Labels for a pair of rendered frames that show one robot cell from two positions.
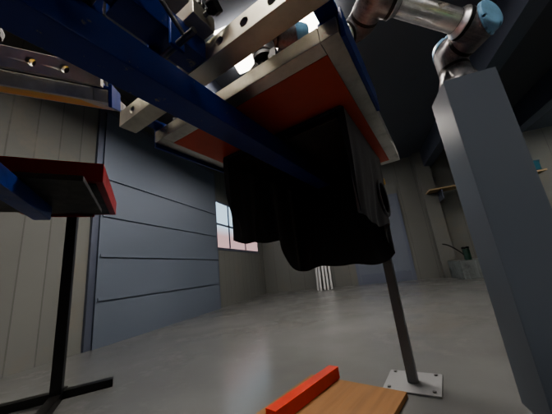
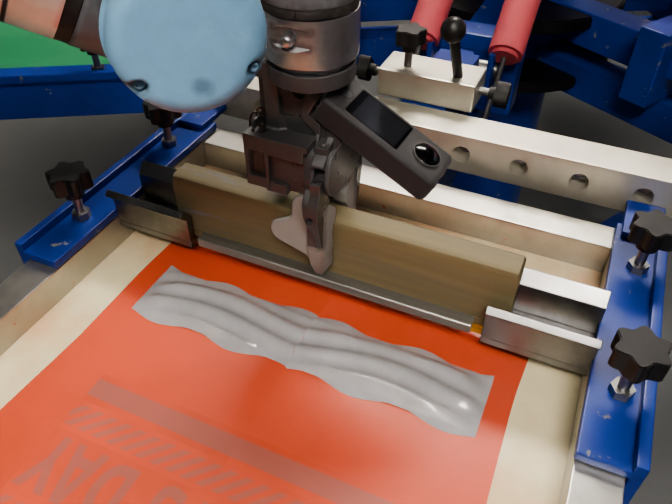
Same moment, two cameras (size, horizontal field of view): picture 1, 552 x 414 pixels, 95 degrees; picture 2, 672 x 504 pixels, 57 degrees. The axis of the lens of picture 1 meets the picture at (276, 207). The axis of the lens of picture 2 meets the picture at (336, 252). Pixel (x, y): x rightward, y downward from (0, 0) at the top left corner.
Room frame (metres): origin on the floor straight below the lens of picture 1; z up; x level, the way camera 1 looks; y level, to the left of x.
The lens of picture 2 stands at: (1.14, -0.06, 1.42)
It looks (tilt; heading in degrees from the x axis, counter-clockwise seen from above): 42 degrees down; 172
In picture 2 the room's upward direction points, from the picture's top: straight up
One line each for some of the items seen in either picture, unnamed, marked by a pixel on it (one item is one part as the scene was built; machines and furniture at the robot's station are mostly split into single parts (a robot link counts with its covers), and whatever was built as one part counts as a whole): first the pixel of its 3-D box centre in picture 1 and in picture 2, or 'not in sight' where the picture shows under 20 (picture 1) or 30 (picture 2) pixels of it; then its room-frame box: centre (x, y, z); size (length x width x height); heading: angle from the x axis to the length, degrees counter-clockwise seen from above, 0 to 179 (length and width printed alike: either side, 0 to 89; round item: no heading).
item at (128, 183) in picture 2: (353, 73); (134, 195); (0.52, -0.22, 0.98); 0.30 x 0.05 x 0.07; 148
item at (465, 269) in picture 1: (462, 259); not in sight; (5.51, -3.75, 0.37); 0.77 x 0.62 x 0.74; 163
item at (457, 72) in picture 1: (457, 78); not in sight; (0.94, -0.83, 1.25); 0.15 x 0.15 x 0.10
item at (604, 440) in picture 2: (198, 151); (620, 343); (0.81, 0.25, 0.97); 0.30 x 0.05 x 0.07; 148
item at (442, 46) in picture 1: (450, 55); not in sight; (0.93, -0.84, 1.37); 0.13 x 0.12 x 0.14; 9
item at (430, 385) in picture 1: (389, 271); not in sight; (1.28, -0.51, 0.48); 0.22 x 0.22 x 0.96; 58
